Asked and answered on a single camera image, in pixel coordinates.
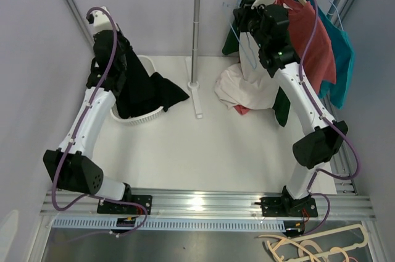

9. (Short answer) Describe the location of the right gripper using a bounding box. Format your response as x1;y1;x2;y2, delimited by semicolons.
233;0;267;49

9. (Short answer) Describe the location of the black t shirt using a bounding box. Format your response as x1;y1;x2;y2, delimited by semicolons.
116;50;189;119

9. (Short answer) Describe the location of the light blue wire hanger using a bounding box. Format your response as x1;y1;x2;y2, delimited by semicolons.
222;0;259;70

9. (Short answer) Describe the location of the green and white t shirt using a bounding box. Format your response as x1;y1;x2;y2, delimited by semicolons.
214;0;293;129

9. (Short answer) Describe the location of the red t shirt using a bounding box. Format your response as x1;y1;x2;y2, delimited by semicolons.
222;0;337;113

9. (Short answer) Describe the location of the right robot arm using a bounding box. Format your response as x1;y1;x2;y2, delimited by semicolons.
233;4;348;216

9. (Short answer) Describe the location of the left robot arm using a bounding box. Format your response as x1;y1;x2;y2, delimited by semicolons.
43;30;133;213

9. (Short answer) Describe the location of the teal t shirt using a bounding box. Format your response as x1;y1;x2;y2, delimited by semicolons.
293;0;356;108

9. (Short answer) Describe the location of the white plastic basket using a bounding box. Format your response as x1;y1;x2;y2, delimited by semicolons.
110;55;164;126

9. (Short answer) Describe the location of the pile of spare hangers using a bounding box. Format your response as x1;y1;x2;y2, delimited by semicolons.
256;224;369;261

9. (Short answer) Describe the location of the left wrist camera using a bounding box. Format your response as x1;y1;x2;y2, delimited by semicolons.
86;11;113;34

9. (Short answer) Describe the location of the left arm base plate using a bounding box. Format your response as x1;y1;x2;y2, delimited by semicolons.
97;194;154;216

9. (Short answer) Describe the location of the slotted cable duct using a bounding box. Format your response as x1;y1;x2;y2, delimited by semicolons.
52;217;302;232

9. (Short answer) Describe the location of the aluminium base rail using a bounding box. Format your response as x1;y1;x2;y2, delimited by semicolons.
39;188;376;221

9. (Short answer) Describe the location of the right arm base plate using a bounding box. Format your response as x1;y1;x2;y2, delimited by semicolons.
254;196;318;218

